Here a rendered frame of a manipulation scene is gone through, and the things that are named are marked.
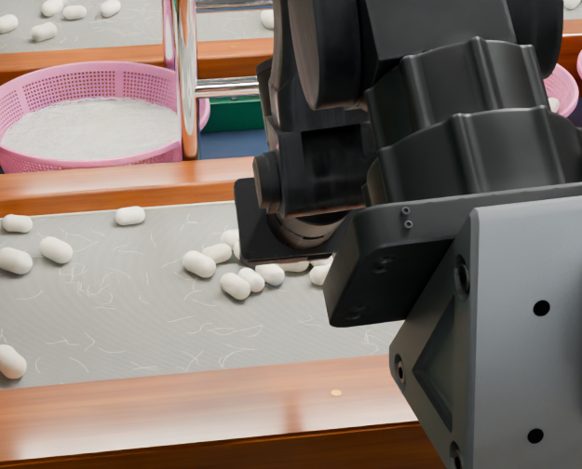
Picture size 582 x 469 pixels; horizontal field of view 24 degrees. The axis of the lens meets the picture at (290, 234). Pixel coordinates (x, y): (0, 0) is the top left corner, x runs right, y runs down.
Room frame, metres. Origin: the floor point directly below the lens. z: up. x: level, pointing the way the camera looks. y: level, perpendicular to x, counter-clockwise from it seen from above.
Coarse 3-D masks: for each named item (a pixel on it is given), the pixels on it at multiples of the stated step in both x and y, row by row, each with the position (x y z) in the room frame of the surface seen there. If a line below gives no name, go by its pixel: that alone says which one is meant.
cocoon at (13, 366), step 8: (0, 352) 0.95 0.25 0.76; (8, 352) 0.95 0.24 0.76; (16, 352) 0.95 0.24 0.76; (0, 360) 0.94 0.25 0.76; (8, 360) 0.94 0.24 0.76; (16, 360) 0.94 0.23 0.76; (24, 360) 0.94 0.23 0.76; (0, 368) 0.94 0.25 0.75; (8, 368) 0.93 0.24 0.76; (16, 368) 0.93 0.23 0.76; (24, 368) 0.94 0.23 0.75; (8, 376) 0.93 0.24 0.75; (16, 376) 0.93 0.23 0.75
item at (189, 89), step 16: (176, 0) 1.30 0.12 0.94; (192, 0) 1.30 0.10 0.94; (176, 16) 1.30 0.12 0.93; (192, 16) 1.30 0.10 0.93; (176, 32) 1.30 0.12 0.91; (192, 32) 1.30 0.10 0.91; (176, 48) 1.30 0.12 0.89; (192, 48) 1.30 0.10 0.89; (176, 64) 1.30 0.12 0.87; (192, 64) 1.30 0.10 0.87; (176, 80) 1.30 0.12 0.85; (192, 80) 1.30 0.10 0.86; (208, 80) 1.31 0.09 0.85; (224, 80) 1.31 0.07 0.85; (240, 80) 1.31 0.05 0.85; (256, 80) 1.32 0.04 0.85; (192, 96) 1.30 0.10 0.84; (208, 96) 1.30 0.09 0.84; (224, 96) 1.31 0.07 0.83; (192, 112) 1.30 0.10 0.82; (192, 128) 1.30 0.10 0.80; (192, 144) 1.30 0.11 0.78; (192, 160) 1.30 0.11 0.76
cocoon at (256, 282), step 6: (240, 270) 1.09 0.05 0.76; (246, 270) 1.08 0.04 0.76; (252, 270) 1.09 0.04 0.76; (240, 276) 1.08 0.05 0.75; (246, 276) 1.08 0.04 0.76; (252, 276) 1.07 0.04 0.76; (258, 276) 1.07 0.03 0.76; (252, 282) 1.07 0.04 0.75; (258, 282) 1.07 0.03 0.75; (252, 288) 1.07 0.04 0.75; (258, 288) 1.07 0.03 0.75
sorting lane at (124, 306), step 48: (0, 240) 1.17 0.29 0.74; (96, 240) 1.17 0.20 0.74; (144, 240) 1.17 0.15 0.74; (192, 240) 1.17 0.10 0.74; (0, 288) 1.08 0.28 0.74; (48, 288) 1.08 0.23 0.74; (96, 288) 1.08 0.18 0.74; (144, 288) 1.08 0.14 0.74; (192, 288) 1.08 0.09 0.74; (288, 288) 1.08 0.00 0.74; (0, 336) 1.00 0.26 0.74; (48, 336) 1.00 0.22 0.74; (96, 336) 1.00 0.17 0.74; (144, 336) 1.00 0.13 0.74; (192, 336) 1.00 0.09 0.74; (240, 336) 1.00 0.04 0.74; (288, 336) 1.00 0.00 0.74; (336, 336) 1.00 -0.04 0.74; (384, 336) 1.00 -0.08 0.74; (0, 384) 0.93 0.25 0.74; (48, 384) 0.93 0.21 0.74
